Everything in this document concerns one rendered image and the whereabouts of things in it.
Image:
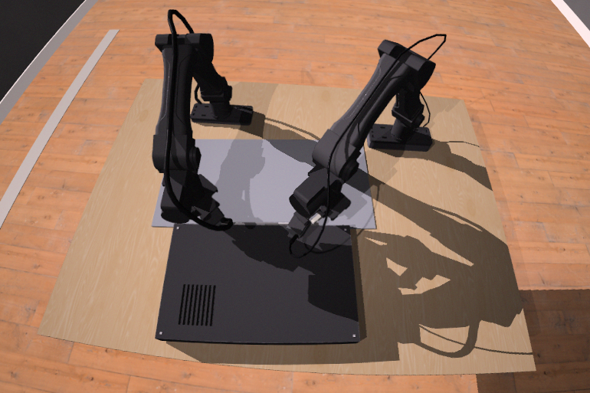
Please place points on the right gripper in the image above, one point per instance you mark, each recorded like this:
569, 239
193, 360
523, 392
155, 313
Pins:
203, 204

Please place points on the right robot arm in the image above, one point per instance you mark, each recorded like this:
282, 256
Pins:
182, 63

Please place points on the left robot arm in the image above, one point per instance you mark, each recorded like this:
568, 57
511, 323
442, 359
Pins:
391, 77

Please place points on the grey flat mat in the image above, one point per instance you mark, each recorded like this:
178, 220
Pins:
256, 177

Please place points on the black metal enclosure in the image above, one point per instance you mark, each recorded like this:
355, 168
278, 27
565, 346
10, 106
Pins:
241, 286

